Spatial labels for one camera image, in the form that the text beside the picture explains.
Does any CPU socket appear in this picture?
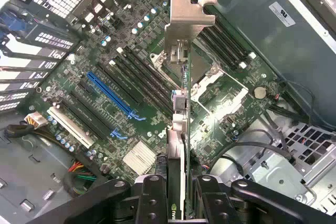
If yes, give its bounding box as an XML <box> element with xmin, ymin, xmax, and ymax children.
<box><xmin>149</xmin><ymin>47</ymin><xmax>220</xmax><ymax>88</ymax></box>

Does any long black expansion slot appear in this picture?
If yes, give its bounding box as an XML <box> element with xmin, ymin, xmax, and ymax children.
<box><xmin>68</xmin><ymin>91</ymin><xmax>129</xmax><ymax>141</ymax></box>
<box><xmin>60</xmin><ymin>99</ymin><xmax>106</xmax><ymax>142</ymax></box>
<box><xmin>96</xmin><ymin>62</ymin><xmax>142</xmax><ymax>105</ymax></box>

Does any silver coin battery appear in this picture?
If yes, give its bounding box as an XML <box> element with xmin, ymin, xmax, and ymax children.
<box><xmin>252</xmin><ymin>84</ymin><xmax>269</xmax><ymax>101</ymax></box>

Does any black sleeved wire bundle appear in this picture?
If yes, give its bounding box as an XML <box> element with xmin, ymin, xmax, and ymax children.
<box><xmin>4</xmin><ymin>122</ymin><xmax>79</xmax><ymax>156</ymax></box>

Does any red and black twisted wire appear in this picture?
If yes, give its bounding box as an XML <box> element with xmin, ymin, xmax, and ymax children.
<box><xmin>36</xmin><ymin>0</ymin><xmax>116</xmax><ymax>29</ymax></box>

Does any RAM slot with white clips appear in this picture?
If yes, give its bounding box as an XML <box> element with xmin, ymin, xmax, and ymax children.
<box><xmin>117</xmin><ymin>47</ymin><xmax>181</xmax><ymax>103</ymax></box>
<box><xmin>179</xmin><ymin>0</ymin><xmax>257</xmax><ymax>61</ymax></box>
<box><xmin>170</xmin><ymin>0</ymin><xmax>248</xmax><ymax>69</ymax></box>

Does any silver chipset heatsink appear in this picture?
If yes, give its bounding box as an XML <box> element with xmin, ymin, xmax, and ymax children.
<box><xmin>122</xmin><ymin>140</ymin><xmax>159</xmax><ymax>177</ymax></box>

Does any white expansion slot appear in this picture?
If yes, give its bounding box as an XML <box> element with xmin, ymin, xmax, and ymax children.
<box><xmin>46</xmin><ymin>106</ymin><xmax>95</xmax><ymax>150</ymax></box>

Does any green motherboard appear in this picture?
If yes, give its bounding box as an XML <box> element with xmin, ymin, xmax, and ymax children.
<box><xmin>26</xmin><ymin>0</ymin><xmax>288</xmax><ymax>183</ymax></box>

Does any thin metal locking lever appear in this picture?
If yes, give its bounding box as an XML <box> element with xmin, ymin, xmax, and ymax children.
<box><xmin>214</xmin><ymin>62</ymin><xmax>250</xmax><ymax>92</ymax></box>

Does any short black expansion slot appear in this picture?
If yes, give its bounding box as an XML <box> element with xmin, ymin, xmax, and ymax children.
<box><xmin>78</xmin><ymin>80</ymin><xmax>96</xmax><ymax>95</ymax></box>

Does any open grey PC case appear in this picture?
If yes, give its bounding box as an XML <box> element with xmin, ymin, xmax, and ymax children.
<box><xmin>0</xmin><ymin>0</ymin><xmax>336</xmax><ymax>224</ymax></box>

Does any perforated metal disk bay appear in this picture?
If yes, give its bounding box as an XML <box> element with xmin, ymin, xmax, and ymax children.
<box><xmin>209</xmin><ymin>121</ymin><xmax>336</xmax><ymax>214</ymax></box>

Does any white power connector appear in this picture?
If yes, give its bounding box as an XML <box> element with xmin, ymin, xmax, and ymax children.
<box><xmin>24</xmin><ymin>112</ymin><xmax>50</xmax><ymax>131</ymax></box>

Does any coloured wire bundle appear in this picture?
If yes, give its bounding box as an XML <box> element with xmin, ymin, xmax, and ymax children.
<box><xmin>62</xmin><ymin>161</ymin><xmax>111</xmax><ymax>199</ymax></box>

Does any blue expansion slot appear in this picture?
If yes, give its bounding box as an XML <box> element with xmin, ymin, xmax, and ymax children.
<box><xmin>86</xmin><ymin>71</ymin><xmax>146</xmax><ymax>121</ymax></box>

